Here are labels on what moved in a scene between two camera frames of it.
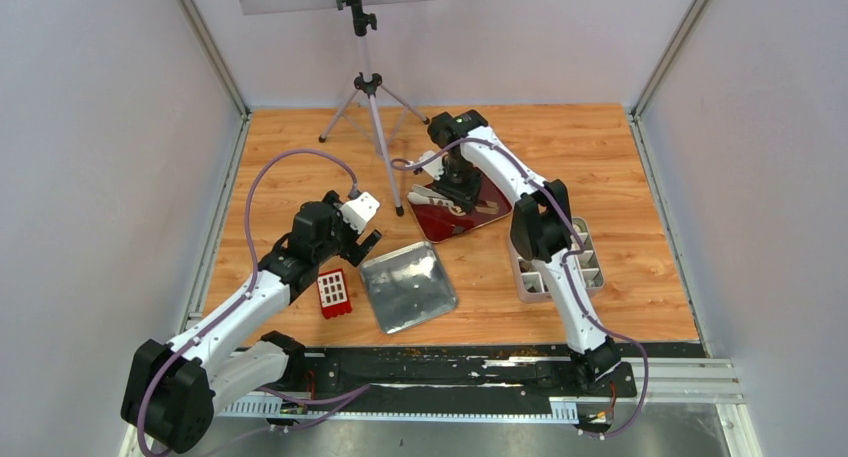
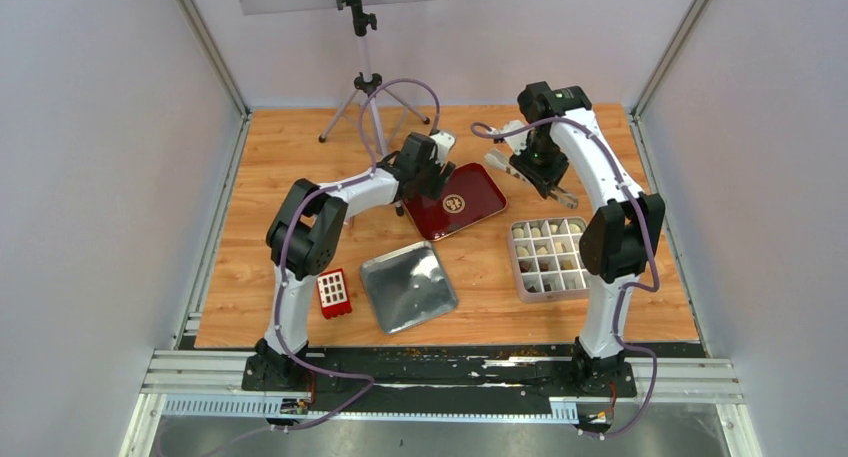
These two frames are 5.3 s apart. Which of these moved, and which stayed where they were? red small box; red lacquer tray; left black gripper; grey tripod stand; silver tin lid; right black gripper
Moved: right black gripper; left black gripper
Stayed: red lacquer tray; silver tin lid; grey tripod stand; red small box
